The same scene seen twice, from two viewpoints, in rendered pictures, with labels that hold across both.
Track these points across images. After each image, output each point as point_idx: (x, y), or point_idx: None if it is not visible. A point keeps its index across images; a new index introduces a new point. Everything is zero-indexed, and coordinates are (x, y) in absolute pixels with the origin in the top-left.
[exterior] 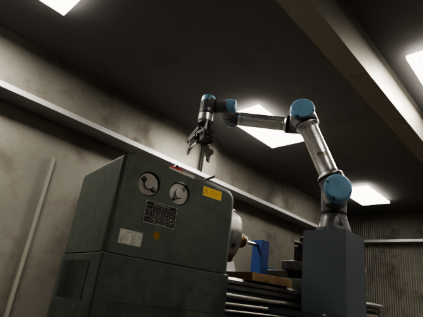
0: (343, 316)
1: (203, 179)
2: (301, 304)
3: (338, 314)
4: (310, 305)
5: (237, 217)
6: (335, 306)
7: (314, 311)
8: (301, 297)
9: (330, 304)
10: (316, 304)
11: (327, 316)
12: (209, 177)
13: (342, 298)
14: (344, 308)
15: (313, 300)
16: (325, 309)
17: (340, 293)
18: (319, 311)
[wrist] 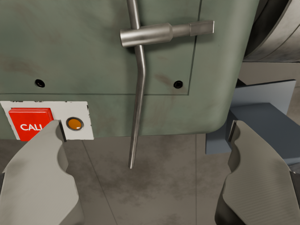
0: (225, 138)
1: (131, 130)
2: (230, 111)
3: (226, 135)
4: (229, 118)
5: (299, 57)
6: (228, 137)
7: (227, 119)
8: (232, 114)
9: (229, 134)
10: (229, 124)
11: (206, 137)
12: (129, 152)
13: (230, 146)
14: (227, 142)
15: (231, 123)
16: (227, 128)
17: (231, 147)
18: (227, 123)
